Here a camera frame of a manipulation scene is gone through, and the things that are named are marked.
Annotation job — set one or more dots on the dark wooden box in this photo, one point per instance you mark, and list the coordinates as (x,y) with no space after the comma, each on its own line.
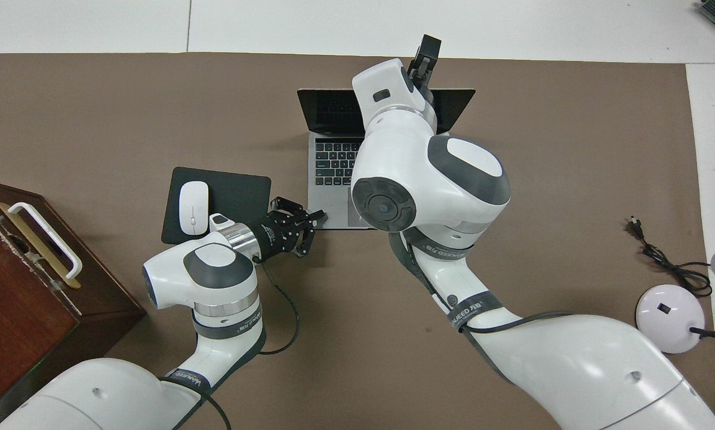
(23,334)

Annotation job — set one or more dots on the brown table mat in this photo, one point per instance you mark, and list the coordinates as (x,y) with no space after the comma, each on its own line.
(345,328)

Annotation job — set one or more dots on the black mouse pad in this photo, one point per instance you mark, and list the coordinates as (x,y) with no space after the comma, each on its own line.
(238,191)

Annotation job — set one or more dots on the silver grey laptop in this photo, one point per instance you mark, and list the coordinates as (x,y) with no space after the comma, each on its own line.
(333,209)

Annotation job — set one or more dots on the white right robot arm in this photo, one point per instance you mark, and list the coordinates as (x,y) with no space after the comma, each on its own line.
(429,179)

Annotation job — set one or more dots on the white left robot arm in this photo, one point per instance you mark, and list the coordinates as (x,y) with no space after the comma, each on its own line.
(202,280)

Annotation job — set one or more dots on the white desk lamp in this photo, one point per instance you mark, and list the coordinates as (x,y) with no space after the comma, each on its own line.
(668,322)

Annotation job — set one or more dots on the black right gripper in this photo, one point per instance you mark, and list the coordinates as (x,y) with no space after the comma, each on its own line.
(427,89)

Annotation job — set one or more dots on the white computer mouse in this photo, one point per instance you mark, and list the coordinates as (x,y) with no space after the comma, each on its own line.
(193,206)

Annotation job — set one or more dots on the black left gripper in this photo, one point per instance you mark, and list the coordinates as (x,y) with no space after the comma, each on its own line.
(268,236)

